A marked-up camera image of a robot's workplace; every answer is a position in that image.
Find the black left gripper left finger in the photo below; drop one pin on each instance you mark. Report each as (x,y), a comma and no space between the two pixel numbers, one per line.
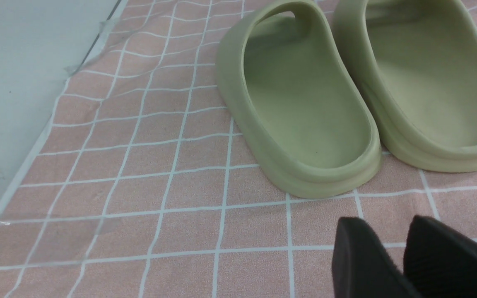
(361,266)

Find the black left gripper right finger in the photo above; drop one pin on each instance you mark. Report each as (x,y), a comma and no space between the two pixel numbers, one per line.
(439,261)

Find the right green slide slipper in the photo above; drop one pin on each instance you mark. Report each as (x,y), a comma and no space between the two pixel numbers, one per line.
(415,64)

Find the green slide slipper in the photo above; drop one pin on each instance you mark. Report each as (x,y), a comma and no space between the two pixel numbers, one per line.
(279,72)
(415,64)

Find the left green slide slipper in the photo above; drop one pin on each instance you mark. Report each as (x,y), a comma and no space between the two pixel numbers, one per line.
(279,72)

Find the pink checkered tablecloth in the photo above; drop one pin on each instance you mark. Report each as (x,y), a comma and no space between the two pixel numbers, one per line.
(145,186)

